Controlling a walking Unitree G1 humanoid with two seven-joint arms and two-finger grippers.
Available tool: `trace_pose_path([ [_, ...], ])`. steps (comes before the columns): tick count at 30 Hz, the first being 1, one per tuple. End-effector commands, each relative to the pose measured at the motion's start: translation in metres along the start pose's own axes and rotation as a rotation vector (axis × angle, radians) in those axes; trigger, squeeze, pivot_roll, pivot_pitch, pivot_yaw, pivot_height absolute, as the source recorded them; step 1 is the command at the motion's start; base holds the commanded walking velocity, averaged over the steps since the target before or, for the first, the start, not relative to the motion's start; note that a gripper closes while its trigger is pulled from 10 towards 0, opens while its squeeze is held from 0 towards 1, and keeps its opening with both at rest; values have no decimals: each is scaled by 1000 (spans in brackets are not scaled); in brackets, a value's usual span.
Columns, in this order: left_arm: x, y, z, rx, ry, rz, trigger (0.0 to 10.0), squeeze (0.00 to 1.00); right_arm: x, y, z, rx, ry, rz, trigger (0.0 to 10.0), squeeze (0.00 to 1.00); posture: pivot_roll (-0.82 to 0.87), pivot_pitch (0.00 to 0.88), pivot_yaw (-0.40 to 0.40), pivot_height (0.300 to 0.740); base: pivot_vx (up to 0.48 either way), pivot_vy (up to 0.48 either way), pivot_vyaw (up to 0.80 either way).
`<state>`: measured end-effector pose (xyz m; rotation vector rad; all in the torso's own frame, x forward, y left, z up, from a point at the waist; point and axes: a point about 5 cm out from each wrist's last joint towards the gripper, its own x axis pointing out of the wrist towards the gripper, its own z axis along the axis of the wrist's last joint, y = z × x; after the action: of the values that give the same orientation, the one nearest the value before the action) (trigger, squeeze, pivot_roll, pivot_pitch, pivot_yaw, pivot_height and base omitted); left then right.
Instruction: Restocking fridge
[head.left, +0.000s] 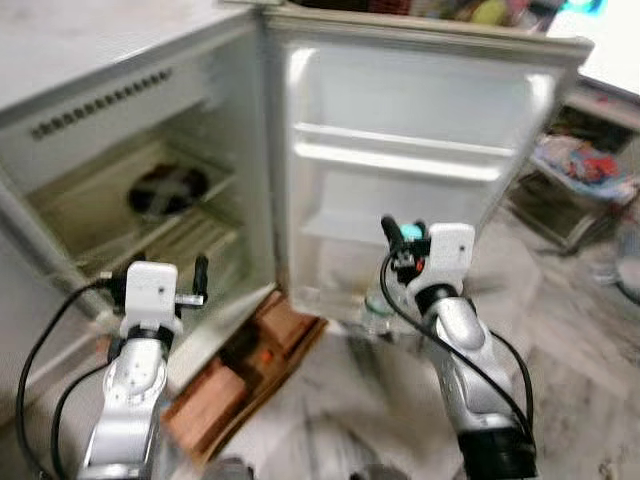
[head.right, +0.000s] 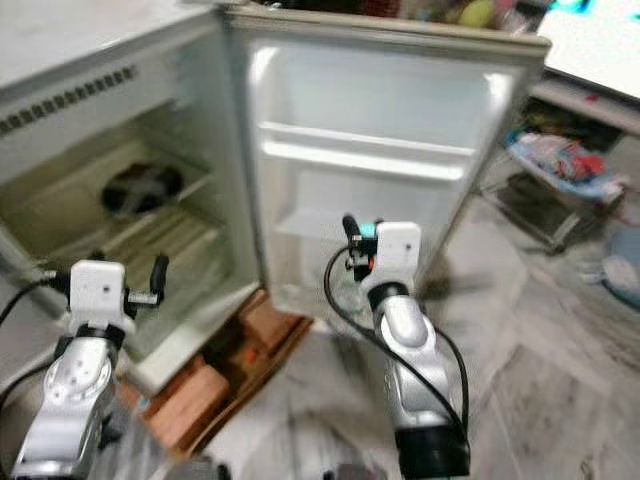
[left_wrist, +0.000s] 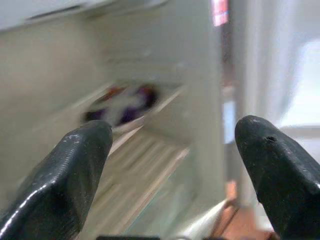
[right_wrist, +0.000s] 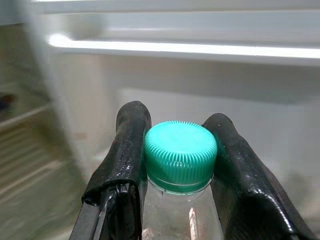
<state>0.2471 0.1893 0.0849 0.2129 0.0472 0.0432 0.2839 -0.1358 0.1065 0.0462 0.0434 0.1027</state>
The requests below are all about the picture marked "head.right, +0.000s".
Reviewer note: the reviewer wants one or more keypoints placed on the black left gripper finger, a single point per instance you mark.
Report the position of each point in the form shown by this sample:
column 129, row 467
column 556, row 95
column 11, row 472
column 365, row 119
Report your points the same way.
column 159, row 272

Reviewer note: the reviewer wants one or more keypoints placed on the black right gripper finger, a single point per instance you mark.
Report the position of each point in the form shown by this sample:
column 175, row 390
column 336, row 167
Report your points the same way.
column 352, row 230

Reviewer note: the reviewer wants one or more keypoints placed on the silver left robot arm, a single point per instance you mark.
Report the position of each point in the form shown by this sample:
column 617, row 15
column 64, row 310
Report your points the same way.
column 75, row 395

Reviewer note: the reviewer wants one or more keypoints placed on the small white fridge body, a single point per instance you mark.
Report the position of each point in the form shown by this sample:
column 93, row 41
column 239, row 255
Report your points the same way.
column 80, row 50

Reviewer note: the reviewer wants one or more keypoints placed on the grey left robot leg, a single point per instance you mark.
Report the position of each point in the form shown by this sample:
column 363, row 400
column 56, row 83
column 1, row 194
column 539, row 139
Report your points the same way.
column 202, row 470

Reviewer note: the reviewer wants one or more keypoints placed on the colourful plastic bag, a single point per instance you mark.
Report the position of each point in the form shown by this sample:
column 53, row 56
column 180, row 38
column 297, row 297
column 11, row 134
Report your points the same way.
column 560, row 160

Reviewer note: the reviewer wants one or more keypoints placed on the yellow green round object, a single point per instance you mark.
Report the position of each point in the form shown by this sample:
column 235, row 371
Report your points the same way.
column 476, row 12

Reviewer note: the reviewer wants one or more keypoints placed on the pale blue plastic bag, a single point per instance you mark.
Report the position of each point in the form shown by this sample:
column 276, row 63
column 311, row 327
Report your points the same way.
column 625, row 270

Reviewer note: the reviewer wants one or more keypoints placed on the white table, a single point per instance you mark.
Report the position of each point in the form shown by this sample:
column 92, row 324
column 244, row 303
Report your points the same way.
column 600, row 50

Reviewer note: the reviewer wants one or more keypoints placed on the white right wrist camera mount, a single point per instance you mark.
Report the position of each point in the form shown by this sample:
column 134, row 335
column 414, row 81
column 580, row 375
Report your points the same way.
column 396, row 252

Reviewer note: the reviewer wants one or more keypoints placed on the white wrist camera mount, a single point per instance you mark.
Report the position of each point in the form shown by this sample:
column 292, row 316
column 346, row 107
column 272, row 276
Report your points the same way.
column 102, row 290
column 396, row 252

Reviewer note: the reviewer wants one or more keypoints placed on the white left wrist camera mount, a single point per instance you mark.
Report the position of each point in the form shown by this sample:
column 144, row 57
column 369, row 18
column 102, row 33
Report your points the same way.
column 102, row 290

